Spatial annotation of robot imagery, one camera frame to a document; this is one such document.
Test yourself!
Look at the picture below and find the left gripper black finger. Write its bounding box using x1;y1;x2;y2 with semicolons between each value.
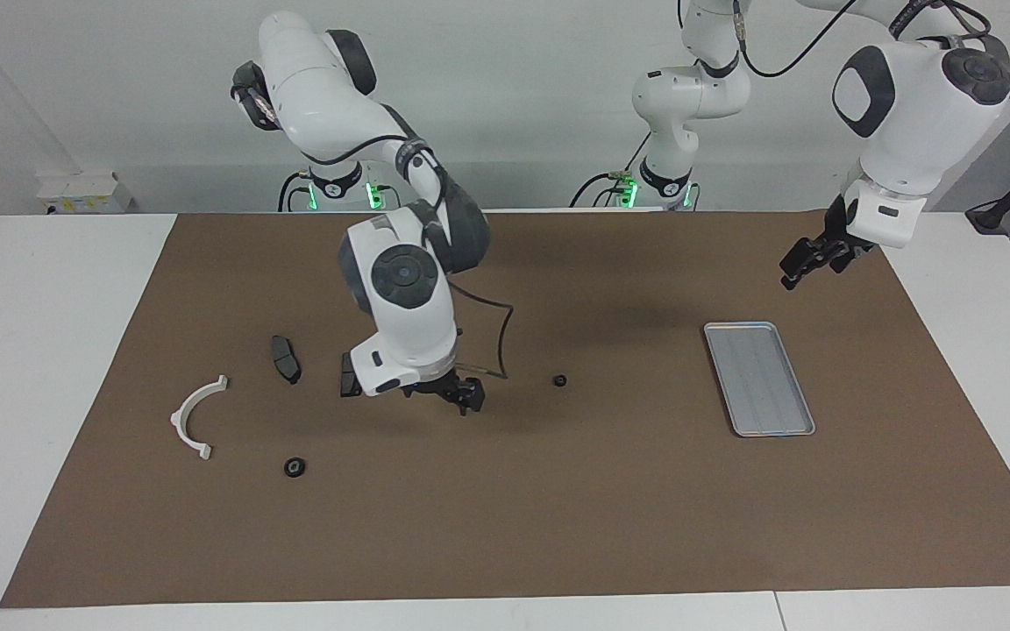
779;237;827;280
784;252;850;290

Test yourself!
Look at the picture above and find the silver metal tray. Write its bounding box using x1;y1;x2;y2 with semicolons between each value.
703;322;816;437

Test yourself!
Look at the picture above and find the brown table mat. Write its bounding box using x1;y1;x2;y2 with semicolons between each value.
0;210;1010;608

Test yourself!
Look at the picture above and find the dark curved brake pad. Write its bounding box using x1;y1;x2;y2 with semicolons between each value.
269;336;302;386

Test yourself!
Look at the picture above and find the white box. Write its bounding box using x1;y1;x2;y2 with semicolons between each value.
35;171;134;216

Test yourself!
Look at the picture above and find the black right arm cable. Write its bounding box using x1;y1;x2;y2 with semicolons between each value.
299;131;516;383

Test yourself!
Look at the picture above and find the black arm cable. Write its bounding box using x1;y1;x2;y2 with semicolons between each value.
729;0;990;78
299;131;516;383

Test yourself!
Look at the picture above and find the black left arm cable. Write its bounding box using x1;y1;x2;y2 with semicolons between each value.
729;0;990;78

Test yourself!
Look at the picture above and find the black left base cable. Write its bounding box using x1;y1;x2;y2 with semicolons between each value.
570;131;651;209

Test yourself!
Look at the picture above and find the black base cable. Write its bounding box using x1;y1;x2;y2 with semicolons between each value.
570;131;651;209
278;171;309;213

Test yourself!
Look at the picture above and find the black right base cable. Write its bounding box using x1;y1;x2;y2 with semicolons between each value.
278;171;309;213

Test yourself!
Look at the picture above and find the white curved plastic bracket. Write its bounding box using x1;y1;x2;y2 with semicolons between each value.
170;375;230;461

